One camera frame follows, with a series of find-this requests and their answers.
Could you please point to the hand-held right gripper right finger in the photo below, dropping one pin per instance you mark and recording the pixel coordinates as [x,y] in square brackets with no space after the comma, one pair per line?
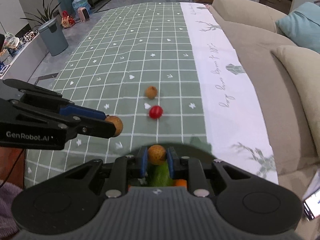
[170,162]

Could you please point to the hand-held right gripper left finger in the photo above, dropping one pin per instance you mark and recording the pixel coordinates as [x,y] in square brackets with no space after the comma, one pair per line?
[144,162]

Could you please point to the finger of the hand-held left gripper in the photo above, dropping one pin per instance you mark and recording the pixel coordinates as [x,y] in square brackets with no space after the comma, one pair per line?
[95,127]
[82,111]

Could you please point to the brown longan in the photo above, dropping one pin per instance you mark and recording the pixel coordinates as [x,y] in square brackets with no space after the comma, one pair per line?
[157,155]
[117,126]
[151,92]

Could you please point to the green cucumber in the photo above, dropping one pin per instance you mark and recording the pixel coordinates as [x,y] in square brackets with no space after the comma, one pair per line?
[160,177]

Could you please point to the orange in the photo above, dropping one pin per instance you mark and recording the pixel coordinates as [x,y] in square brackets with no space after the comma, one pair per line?
[180,183]

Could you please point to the green colander bowl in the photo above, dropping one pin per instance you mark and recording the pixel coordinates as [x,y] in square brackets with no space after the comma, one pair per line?
[195,150]

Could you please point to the red cloth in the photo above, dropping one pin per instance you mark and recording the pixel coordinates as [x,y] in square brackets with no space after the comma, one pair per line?
[10,162]

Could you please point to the small red fruit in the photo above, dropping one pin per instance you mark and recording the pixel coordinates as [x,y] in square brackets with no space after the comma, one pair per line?
[155,112]

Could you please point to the purple fleece cloth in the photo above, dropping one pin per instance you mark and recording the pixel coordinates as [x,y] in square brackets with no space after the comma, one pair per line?
[10,205]

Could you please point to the grey trash bin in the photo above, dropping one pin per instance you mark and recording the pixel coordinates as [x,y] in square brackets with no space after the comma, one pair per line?
[53,38]

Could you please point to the green checked tablecloth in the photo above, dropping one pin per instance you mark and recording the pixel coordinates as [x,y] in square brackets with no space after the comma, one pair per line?
[137,55]

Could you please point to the pink heater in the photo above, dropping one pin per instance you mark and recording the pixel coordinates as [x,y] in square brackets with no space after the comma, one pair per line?
[84,14]

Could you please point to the spiky leaf plant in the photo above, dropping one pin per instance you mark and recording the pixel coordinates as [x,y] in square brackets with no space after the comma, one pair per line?
[46,15]

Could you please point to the blue water bottle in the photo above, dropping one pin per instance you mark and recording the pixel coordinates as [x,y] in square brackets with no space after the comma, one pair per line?
[80,3]

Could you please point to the beige sofa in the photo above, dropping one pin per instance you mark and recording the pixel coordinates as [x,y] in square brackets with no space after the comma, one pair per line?
[262,62]

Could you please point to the smartphone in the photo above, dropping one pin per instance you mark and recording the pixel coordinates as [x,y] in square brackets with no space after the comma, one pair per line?
[312,206]

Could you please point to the beige pillow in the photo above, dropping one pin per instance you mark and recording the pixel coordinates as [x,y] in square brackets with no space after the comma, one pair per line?
[300,80]

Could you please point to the blue pillow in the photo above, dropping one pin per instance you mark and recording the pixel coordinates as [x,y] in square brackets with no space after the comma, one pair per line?
[302,25]

